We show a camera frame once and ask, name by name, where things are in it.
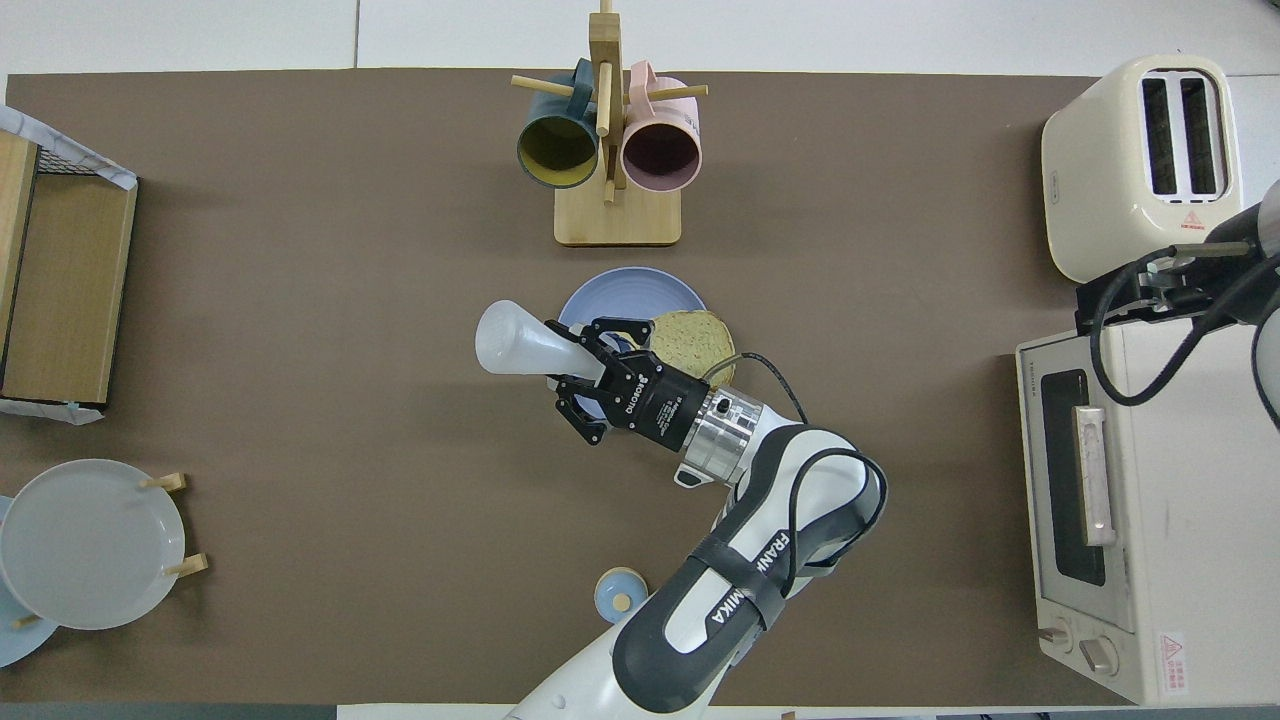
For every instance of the cream two-slot toaster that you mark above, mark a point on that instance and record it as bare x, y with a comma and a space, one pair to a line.
1100, 190

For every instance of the slice of toast bread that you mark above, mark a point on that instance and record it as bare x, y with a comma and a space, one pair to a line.
695, 340

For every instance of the periwinkle blue plate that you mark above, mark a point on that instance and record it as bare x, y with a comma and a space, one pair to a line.
625, 295

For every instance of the brown table mat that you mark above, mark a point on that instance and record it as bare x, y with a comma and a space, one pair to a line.
300, 400

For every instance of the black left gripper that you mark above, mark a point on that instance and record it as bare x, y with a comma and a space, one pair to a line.
660, 405

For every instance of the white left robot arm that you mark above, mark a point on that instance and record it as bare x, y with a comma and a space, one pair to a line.
760, 560

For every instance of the white toaster oven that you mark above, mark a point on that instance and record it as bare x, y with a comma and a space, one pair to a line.
1180, 520

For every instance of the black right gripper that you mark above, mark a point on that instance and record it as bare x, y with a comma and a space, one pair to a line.
1225, 275

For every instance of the light blue plate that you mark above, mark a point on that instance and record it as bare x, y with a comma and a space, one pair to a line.
20, 645

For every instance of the wooden mug tree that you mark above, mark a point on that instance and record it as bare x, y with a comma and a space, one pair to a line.
617, 225

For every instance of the pink mug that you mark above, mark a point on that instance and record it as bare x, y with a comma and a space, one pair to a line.
661, 155

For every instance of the dark teal mug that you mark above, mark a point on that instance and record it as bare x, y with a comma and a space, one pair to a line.
557, 150

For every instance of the pale grey plate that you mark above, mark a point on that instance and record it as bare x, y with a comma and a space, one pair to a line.
90, 545

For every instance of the wooden dish rack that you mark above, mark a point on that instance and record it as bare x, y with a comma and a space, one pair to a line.
165, 482

